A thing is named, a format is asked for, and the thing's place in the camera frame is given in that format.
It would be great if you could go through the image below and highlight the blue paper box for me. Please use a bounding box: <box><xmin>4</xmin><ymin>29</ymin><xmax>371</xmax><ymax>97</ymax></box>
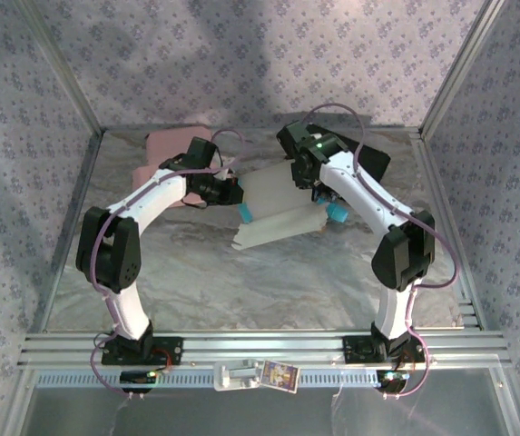
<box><xmin>231</xmin><ymin>162</ymin><xmax>329</xmax><ymax>251</ymax></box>

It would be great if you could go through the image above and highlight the pink paper box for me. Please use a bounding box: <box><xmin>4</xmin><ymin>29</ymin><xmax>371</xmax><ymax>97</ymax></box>
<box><xmin>131</xmin><ymin>126</ymin><xmax>215</xmax><ymax>210</ymax></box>

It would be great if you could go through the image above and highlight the black carrying case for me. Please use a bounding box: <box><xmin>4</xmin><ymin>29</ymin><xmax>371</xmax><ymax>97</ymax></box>
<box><xmin>309</xmin><ymin>123</ymin><xmax>391</xmax><ymax>183</ymax></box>

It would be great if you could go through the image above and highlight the teal pen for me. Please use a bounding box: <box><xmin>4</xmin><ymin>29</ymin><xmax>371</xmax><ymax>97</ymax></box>
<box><xmin>326</xmin><ymin>202</ymin><xmax>348</xmax><ymax>223</ymax></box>

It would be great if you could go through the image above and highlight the colourful picture card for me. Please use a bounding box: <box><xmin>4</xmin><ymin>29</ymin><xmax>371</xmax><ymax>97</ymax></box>
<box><xmin>260</xmin><ymin>360</ymin><xmax>300</xmax><ymax>391</ymax></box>

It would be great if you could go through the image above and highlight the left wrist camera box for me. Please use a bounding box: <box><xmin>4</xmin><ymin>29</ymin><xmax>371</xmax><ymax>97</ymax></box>
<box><xmin>217</xmin><ymin>156</ymin><xmax>241</xmax><ymax>185</ymax></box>

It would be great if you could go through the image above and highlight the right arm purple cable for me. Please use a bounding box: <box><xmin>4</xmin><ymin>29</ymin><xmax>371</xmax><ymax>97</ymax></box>
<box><xmin>302</xmin><ymin>102</ymin><xmax>463</xmax><ymax>401</ymax></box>

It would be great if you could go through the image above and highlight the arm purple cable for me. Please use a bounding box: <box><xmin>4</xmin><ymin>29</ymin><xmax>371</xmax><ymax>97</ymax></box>
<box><xmin>302</xmin><ymin>102</ymin><xmax>463</xmax><ymax>401</ymax></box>
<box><xmin>90</xmin><ymin>129</ymin><xmax>248</xmax><ymax>401</ymax></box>

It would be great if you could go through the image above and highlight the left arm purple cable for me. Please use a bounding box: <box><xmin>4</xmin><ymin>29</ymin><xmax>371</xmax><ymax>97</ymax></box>
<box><xmin>90</xmin><ymin>129</ymin><xmax>248</xmax><ymax>401</ymax></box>

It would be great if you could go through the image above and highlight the aluminium side rail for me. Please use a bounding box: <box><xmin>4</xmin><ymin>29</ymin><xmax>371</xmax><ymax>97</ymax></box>
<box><xmin>27</xmin><ymin>131</ymin><xmax>106</xmax><ymax>335</ymax></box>
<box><xmin>411</xmin><ymin>129</ymin><xmax>487</xmax><ymax>331</ymax></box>

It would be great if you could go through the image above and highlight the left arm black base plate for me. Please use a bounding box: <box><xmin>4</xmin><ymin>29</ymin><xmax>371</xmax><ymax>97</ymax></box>
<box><xmin>101</xmin><ymin>336</ymin><xmax>184</xmax><ymax>366</ymax></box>

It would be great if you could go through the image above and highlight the aluminium mounting rail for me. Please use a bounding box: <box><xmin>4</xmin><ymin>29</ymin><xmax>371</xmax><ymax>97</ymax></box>
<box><xmin>17</xmin><ymin>331</ymin><xmax>513</xmax><ymax>367</ymax></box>

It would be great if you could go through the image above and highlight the red wire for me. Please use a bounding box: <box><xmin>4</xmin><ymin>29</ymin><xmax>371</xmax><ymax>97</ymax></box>
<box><xmin>152</xmin><ymin>348</ymin><xmax>175</xmax><ymax>374</ymax></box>

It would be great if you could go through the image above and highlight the aluminium frame post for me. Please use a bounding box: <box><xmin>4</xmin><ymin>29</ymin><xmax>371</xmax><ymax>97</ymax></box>
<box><xmin>417</xmin><ymin>0</ymin><xmax>508</xmax><ymax>137</ymax></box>
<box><xmin>14</xmin><ymin>0</ymin><xmax>106</xmax><ymax>136</ymax></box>

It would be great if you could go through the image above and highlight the clear plastic bracket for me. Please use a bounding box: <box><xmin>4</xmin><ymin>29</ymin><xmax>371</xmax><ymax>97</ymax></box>
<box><xmin>212</xmin><ymin>359</ymin><xmax>260</xmax><ymax>391</ymax></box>

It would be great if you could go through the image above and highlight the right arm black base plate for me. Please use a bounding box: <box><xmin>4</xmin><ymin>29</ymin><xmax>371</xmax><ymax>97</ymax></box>
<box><xmin>343</xmin><ymin>335</ymin><xmax>426</xmax><ymax>364</ymax></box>

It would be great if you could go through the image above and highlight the slotted grey cable duct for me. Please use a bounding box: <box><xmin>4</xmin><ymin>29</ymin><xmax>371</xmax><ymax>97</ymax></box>
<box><xmin>32</xmin><ymin>368</ymin><xmax>496</xmax><ymax>388</ymax></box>

